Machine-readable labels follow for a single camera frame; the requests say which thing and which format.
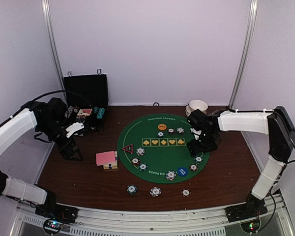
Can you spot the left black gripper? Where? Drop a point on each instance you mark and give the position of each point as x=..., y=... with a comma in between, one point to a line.
x=66, y=155

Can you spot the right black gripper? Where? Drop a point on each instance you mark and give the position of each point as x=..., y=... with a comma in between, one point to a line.
x=194, y=149

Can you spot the green blue chip mat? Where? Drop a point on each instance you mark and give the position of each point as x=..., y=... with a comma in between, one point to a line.
x=143, y=167
x=160, y=134
x=198, y=159

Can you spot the blue round blind button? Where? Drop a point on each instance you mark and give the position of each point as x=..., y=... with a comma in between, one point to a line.
x=182, y=171

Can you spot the pink backed card deck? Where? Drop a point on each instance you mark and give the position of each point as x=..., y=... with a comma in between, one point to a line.
x=105, y=158

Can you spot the orange round blind button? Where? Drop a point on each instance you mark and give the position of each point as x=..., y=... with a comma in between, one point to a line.
x=162, y=126

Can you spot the green blue chip mat top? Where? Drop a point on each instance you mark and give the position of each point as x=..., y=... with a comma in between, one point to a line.
x=160, y=134

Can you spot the blue chip stack mat bottom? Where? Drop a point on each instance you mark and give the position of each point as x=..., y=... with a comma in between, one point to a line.
x=171, y=175

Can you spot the brown red chip stack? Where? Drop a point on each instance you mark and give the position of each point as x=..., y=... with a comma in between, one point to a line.
x=185, y=192

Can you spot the red black triangular button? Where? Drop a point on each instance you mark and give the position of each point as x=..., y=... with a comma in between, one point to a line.
x=128, y=148

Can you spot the dark blue chip stack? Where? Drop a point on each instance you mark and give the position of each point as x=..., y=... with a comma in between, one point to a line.
x=131, y=189

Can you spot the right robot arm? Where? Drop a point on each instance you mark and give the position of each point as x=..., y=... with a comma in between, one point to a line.
x=273, y=126

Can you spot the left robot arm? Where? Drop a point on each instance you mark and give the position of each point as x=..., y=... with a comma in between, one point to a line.
x=35, y=115

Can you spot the red card deck in case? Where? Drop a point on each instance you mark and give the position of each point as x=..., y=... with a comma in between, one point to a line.
x=84, y=112

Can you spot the brown chips in case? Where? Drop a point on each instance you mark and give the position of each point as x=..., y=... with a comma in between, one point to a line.
x=76, y=109

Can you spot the gold card deck box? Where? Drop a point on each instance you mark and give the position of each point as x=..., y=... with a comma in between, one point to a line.
x=110, y=166

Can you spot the blue green chip stack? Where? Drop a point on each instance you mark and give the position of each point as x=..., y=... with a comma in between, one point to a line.
x=95, y=110

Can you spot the teal chip stack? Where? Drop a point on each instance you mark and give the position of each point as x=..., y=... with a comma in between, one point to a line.
x=101, y=113

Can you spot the round green poker mat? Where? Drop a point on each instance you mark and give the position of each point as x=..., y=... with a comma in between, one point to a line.
x=163, y=154

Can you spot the black chip carrying case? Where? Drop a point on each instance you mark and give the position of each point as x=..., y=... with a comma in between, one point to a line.
x=88, y=91

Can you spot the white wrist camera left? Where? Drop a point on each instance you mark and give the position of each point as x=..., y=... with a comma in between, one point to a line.
x=70, y=130

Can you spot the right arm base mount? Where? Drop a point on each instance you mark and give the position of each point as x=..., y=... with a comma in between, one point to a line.
x=244, y=211

